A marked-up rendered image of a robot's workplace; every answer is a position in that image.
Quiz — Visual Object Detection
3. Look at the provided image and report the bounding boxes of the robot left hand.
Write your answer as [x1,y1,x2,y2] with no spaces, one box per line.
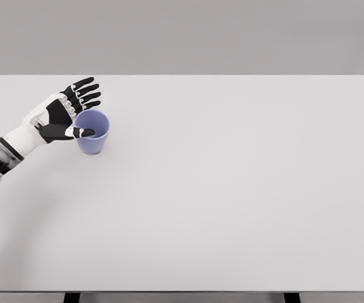
[22,76,102,145]

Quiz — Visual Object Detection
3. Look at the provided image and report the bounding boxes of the lavender blue cup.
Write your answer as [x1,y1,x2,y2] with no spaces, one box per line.
[74,109,111,155]

